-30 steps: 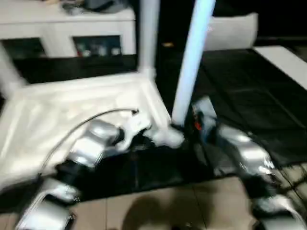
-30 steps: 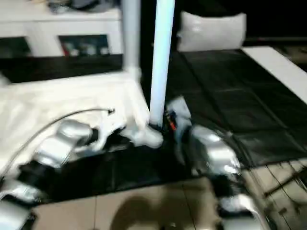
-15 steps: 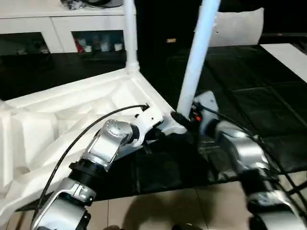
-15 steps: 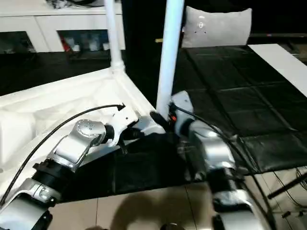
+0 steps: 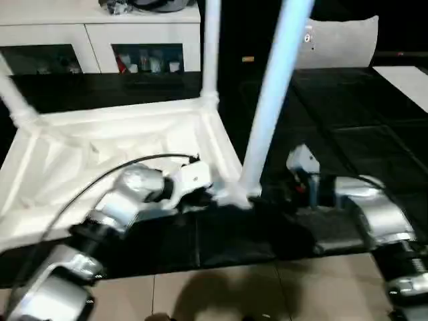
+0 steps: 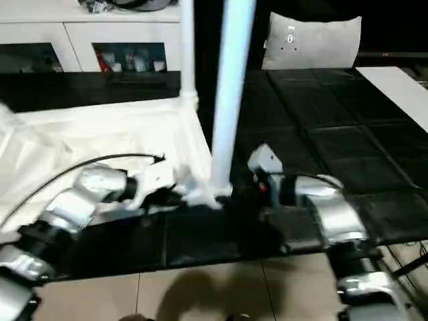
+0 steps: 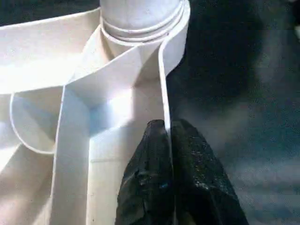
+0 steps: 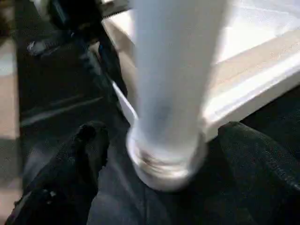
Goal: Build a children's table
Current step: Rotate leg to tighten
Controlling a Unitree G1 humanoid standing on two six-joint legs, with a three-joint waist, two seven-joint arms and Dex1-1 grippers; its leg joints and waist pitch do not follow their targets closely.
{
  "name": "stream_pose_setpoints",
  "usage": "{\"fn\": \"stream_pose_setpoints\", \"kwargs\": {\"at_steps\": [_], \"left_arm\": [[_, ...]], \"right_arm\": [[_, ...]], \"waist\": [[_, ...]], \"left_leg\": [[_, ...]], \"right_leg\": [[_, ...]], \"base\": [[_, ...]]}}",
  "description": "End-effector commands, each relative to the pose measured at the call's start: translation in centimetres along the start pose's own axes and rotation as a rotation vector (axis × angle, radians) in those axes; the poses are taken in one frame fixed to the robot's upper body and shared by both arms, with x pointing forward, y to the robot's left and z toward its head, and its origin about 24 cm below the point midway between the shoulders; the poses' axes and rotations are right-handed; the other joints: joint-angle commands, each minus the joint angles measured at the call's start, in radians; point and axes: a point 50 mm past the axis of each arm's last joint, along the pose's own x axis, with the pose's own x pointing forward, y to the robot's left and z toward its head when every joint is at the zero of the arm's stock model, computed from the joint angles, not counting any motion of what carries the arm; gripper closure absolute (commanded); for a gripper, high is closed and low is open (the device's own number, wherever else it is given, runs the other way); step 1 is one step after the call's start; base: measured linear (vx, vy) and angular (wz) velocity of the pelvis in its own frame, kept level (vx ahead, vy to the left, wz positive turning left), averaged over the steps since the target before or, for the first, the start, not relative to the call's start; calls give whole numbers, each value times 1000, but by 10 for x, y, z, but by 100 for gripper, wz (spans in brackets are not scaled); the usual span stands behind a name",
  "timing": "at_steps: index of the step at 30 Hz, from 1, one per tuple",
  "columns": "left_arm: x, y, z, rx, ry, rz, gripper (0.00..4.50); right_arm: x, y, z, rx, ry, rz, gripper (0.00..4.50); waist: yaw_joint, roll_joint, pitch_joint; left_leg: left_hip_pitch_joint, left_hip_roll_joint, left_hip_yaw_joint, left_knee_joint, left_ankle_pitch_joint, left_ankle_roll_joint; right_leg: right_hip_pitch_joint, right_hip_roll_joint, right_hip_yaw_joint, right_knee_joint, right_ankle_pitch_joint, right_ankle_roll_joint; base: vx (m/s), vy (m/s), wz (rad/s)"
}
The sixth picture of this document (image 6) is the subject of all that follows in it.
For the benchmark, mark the white plastic table top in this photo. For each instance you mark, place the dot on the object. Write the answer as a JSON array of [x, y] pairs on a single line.
[[83, 133]]

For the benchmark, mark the white plastic table leg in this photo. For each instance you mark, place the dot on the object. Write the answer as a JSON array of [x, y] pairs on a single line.
[[232, 83], [5, 109], [188, 50]]

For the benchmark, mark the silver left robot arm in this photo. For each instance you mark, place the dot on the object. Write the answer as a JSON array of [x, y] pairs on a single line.
[[70, 204]]

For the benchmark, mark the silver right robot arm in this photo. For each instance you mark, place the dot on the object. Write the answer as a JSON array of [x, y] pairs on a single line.
[[337, 214]]

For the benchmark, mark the black work mat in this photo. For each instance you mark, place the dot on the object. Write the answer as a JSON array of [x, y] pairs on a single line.
[[334, 133]]

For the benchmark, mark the small white jar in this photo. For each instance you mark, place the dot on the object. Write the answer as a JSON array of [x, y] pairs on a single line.
[[116, 68], [158, 66], [140, 65]]

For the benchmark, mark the red packet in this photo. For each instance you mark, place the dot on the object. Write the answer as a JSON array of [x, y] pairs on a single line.
[[104, 63]]

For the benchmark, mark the grey cushion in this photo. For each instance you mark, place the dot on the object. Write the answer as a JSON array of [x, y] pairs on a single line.
[[311, 43]]

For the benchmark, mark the black cabinet with gold label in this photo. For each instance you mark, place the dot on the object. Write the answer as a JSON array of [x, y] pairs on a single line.
[[207, 33]]

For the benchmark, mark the black floor stand bar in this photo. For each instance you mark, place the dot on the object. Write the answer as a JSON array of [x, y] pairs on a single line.
[[411, 265]]

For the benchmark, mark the white flat board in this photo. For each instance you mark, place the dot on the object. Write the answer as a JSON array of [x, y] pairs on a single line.
[[398, 90]]

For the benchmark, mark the black round helmet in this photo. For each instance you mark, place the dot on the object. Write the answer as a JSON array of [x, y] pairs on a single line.
[[143, 3]]

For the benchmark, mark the white sideboard cabinet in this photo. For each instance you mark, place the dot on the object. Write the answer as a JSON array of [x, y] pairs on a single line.
[[50, 33]]

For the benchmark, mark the black crumpled bundle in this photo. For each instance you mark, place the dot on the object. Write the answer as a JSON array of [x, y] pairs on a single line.
[[93, 6]]

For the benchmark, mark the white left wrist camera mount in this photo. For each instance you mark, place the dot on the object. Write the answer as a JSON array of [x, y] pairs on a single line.
[[154, 179]]

